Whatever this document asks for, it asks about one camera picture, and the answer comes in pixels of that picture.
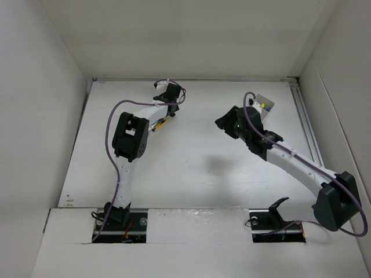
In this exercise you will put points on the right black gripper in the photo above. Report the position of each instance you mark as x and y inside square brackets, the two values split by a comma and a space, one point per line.
[226, 121]

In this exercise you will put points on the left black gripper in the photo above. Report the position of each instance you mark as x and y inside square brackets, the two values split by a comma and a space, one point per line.
[159, 96]

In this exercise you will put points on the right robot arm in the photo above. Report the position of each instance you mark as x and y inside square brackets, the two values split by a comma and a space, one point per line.
[337, 194]

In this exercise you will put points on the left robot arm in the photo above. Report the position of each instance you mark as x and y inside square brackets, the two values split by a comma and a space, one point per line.
[129, 143]

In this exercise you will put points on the yellow utility knife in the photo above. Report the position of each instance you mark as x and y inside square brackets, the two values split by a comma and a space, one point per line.
[158, 124]

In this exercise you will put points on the white divided container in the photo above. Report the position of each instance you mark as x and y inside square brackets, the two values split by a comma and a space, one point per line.
[268, 103]

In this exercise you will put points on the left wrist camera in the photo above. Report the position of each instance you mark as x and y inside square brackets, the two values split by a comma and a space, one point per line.
[161, 85]

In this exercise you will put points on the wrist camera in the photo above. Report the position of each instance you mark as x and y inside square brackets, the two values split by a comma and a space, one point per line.
[256, 104]
[161, 85]

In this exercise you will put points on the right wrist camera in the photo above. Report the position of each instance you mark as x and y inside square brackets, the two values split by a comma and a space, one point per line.
[256, 104]

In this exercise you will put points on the aluminium rail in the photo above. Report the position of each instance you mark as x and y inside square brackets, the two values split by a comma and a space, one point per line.
[315, 153]

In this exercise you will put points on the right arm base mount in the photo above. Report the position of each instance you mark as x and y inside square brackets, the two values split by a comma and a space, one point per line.
[267, 226]

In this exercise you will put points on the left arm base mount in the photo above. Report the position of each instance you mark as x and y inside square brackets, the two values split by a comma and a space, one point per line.
[134, 232]

